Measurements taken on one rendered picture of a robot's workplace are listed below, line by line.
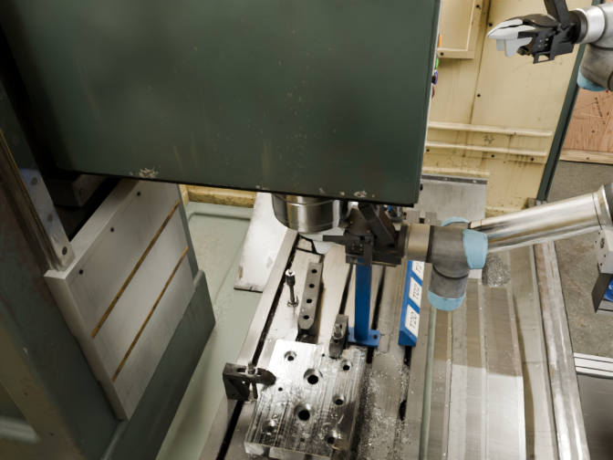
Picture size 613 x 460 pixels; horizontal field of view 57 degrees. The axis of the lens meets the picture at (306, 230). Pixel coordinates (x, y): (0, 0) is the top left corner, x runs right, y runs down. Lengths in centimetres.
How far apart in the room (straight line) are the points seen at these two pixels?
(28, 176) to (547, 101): 164
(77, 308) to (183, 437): 73
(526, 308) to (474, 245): 99
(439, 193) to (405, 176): 135
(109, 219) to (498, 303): 130
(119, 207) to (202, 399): 80
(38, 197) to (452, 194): 157
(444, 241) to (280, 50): 49
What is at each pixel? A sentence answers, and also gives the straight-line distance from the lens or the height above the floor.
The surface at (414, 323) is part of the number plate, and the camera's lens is 159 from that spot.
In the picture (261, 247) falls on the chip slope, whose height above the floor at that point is 70.
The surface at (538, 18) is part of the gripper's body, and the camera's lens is 136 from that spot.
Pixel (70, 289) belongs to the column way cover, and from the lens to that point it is 116.
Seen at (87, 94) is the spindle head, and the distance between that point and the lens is 99.
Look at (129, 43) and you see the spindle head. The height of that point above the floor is 183.
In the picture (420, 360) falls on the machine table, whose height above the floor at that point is 90.
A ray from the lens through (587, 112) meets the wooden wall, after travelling 398.
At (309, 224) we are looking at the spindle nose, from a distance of 103.
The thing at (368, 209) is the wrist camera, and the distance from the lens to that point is 105.
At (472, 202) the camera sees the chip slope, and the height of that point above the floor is 82.
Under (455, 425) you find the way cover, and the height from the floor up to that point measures 74.
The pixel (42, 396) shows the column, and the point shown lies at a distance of 129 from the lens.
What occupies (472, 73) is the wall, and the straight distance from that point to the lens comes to 204.
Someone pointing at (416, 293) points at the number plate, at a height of 94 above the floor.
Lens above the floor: 214
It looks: 40 degrees down
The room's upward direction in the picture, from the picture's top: 3 degrees counter-clockwise
